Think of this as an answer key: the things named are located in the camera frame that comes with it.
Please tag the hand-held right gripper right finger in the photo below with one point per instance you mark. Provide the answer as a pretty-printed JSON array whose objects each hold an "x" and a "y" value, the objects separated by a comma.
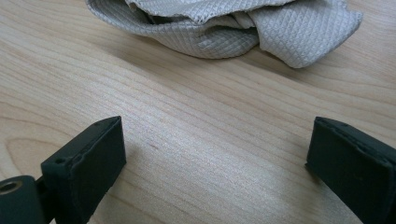
[{"x": 355, "y": 168}]

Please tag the grey textured cloth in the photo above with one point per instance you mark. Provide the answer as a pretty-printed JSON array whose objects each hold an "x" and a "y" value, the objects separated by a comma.
[{"x": 218, "y": 34}]

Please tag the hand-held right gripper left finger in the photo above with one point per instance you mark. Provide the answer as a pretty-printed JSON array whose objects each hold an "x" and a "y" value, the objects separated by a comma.
[{"x": 90, "y": 161}]

